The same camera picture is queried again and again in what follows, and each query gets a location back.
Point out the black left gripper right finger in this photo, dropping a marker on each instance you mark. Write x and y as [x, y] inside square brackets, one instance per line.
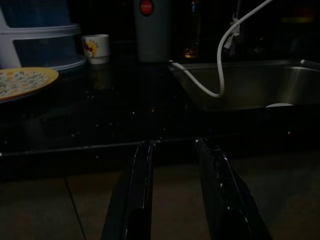
[220, 195]

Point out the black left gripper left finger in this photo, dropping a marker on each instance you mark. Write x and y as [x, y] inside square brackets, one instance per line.
[140, 190]

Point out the yellow leaf print plate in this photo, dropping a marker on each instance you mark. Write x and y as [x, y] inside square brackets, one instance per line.
[25, 80]

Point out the metal kitchen faucet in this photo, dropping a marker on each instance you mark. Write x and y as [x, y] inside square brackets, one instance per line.
[241, 37]

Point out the white round plate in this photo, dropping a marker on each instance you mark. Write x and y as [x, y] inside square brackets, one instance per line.
[278, 105]

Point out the stainless steel sink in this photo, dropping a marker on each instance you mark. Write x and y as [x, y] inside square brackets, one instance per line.
[262, 82]

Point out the yellow oil bottle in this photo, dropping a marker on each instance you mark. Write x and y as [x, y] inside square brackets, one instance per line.
[192, 51]

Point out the white cartoon print cup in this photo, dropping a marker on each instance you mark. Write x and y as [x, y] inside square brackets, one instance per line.
[96, 50]

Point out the grey tumbler red logo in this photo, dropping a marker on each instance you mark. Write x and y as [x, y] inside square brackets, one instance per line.
[152, 37]

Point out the white tiered storage rack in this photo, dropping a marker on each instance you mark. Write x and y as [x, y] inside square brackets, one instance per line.
[40, 28]

